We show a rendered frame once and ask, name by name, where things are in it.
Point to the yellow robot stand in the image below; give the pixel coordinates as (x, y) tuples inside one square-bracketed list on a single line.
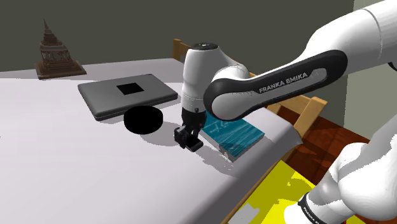
[(273, 192)]

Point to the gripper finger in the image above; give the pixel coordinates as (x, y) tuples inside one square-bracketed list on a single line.
[(180, 136), (194, 144)]

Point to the black round disc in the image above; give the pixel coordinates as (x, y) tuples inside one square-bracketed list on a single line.
[(143, 119)]

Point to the grey closed laptop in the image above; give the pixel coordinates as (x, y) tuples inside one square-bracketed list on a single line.
[(105, 99)]

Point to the teal book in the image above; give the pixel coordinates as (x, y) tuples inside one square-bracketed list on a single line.
[(235, 136)]

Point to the brown temple figure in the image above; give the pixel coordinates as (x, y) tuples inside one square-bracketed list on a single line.
[(55, 59)]

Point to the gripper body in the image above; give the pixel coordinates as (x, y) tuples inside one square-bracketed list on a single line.
[(193, 118)]

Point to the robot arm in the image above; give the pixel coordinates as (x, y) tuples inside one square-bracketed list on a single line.
[(335, 40)]

